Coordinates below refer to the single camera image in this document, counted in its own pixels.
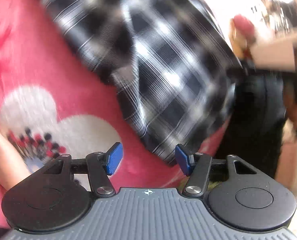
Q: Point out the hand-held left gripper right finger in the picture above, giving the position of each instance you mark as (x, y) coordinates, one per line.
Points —
(182, 158)

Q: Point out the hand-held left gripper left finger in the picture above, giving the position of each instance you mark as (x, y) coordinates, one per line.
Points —
(114, 158)

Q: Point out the black white plaid pants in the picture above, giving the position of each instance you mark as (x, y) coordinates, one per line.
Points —
(151, 67)

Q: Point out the pink floral blanket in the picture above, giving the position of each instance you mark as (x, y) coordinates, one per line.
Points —
(63, 80)

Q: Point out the person's bare foot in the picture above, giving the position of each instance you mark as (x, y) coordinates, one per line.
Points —
(6, 160)

